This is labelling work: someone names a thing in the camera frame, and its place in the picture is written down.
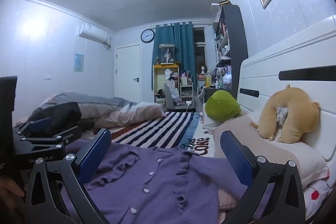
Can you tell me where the round wall clock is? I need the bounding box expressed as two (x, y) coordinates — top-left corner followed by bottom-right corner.
(141, 29), (155, 43)

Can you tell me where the striped blanket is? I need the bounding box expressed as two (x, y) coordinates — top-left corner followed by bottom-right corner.
(110, 111), (195, 149)

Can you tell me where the green plush toy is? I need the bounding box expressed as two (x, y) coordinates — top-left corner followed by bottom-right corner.
(205, 90), (241, 122)

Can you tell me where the yellow cabinet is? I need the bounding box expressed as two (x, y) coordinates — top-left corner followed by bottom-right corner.
(153, 63), (181, 104)

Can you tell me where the beige pillow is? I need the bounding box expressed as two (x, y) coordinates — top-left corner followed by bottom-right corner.
(213, 110), (328, 189)

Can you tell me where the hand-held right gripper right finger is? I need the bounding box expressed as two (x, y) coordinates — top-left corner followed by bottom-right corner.
(220, 130), (306, 224)

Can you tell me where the white bed headboard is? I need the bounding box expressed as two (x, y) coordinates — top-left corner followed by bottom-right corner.
(238, 16), (336, 161)

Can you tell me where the glass display case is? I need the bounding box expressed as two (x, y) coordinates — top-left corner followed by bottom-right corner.
(159, 44), (177, 65)

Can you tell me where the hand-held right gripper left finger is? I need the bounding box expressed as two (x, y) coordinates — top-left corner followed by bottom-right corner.
(25, 128), (112, 224)

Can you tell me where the blue wall poster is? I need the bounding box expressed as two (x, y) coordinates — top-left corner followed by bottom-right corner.
(74, 53), (85, 73)

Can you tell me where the person's left hand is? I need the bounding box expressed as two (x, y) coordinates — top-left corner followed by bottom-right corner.
(0, 177), (26, 214)

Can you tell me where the printed white bed sheet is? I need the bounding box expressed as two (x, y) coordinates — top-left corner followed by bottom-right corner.
(181, 112), (334, 224)

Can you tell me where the white air conditioner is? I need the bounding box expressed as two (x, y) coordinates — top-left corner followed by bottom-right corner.
(79, 23), (112, 49)

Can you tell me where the white pillow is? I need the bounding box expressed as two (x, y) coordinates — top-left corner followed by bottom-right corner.
(202, 109), (252, 130)

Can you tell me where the white storage rack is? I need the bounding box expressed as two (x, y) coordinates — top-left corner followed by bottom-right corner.
(180, 81), (195, 106)

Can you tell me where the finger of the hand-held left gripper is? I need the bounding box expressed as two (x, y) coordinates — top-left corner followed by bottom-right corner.
(21, 126), (82, 151)
(16, 117), (53, 138)

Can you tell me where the black garment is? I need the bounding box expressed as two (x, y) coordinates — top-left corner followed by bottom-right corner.
(28, 102), (95, 131)

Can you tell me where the grey chair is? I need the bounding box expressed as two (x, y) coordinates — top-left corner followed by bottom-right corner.
(164, 82), (196, 112)

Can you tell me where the white door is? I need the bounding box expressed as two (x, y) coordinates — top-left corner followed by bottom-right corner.
(115, 44), (143, 104)

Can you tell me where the window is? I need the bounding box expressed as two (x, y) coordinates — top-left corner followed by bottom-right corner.
(193, 27), (206, 78)

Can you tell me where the grey and pink quilt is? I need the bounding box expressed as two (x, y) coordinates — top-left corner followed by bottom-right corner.
(16, 92), (163, 133)

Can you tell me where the tan plush neck pillow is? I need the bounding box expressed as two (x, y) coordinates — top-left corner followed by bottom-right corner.
(250, 84), (320, 143)

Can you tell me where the purple knit cardigan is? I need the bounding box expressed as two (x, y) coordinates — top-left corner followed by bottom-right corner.
(60, 139), (263, 224)

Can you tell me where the dark tall bookshelf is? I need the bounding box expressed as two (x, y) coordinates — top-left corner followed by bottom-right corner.
(211, 1), (248, 99)

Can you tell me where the teal curtain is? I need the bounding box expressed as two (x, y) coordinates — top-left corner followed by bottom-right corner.
(152, 22), (198, 109)

